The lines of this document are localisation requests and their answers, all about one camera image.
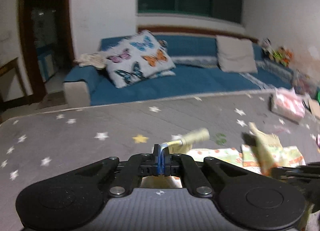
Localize beige cushion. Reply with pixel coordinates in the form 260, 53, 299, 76
216, 36, 258, 73

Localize butterfly print pillow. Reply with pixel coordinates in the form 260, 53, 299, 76
103, 30, 176, 88

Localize yellow and orange plush toys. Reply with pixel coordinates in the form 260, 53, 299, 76
272, 46, 293, 67

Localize dark wooden desk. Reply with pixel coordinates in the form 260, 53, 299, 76
1, 57, 32, 111

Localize panda plush toy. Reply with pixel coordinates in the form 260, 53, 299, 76
260, 38, 273, 60

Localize blue sofa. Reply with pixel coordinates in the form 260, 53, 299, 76
63, 35, 293, 108

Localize cream crocheted cloth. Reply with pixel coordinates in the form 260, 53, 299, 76
74, 53, 106, 70

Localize colourful patterned baby garment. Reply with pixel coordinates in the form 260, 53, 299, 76
139, 121, 307, 188

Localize dark wooden doorway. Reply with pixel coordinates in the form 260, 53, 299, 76
18, 0, 74, 102

